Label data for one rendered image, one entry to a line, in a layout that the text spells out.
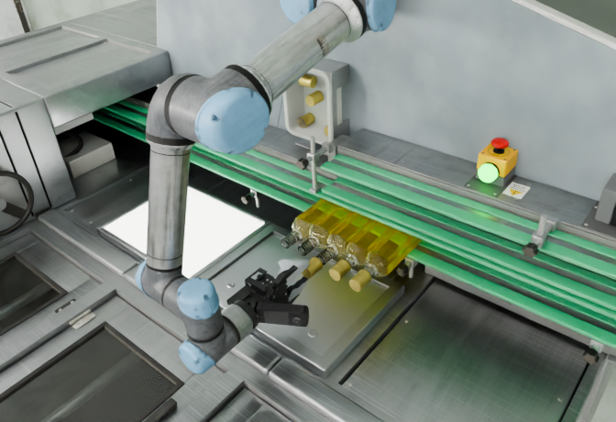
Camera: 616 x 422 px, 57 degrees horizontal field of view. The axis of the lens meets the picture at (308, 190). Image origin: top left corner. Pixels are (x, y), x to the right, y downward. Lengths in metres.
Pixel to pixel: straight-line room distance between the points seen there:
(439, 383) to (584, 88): 0.70
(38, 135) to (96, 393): 0.87
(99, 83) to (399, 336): 1.26
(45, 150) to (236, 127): 1.12
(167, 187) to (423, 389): 0.70
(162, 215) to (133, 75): 1.03
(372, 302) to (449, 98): 0.54
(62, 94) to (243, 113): 1.10
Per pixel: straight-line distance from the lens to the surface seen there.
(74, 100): 1.99
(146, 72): 2.12
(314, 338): 1.37
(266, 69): 1.02
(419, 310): 1.49
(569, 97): 1.33
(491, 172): 1.35
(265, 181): 1.76
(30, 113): 1.94
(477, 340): 1.45
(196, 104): 0.96
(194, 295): 1.10
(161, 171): 1.10
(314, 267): 1.35
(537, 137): 1.39
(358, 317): 1.42
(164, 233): 1.15
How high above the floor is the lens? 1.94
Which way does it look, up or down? 39 degrees down
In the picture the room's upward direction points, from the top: 126 degrees counter-clockwise
